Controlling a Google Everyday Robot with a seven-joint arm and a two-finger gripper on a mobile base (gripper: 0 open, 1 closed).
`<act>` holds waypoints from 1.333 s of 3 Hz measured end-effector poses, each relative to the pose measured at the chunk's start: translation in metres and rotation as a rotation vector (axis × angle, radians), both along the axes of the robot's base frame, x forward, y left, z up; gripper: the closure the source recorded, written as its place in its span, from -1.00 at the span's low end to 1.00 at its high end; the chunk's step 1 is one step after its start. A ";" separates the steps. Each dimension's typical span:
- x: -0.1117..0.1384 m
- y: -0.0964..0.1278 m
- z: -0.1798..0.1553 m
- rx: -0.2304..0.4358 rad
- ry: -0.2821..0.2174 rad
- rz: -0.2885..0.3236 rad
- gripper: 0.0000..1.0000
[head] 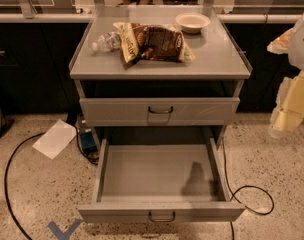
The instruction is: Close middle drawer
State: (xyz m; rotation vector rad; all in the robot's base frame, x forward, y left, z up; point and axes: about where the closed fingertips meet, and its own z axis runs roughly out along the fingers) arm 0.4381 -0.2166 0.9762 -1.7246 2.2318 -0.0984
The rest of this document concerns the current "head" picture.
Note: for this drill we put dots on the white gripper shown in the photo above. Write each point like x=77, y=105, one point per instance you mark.
x=302, y=47

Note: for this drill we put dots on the grey drawer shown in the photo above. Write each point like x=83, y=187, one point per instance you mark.
x=158, y=111
x=160, y=184

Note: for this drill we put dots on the grey drawer cabinet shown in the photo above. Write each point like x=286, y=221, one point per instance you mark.
x=218, y=71

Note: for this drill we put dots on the grey top drawer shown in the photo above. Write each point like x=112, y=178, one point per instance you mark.
x=158, y=111

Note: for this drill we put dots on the white paper bowl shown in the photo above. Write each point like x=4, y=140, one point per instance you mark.
x=192, y=23

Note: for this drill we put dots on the brown yellow chip bag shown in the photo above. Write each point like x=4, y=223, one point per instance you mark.
x=152, y=42

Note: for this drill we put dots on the clear plastic water bottle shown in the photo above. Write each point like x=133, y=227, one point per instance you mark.
x=107, y=42

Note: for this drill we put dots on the white paper sheet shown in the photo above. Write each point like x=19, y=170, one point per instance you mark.
x=55, y=139

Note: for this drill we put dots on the blue tape mark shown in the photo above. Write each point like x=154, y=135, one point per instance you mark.
x=64, y=234

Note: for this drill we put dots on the white counter ledge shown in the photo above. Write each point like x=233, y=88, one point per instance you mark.
x=85, y=18

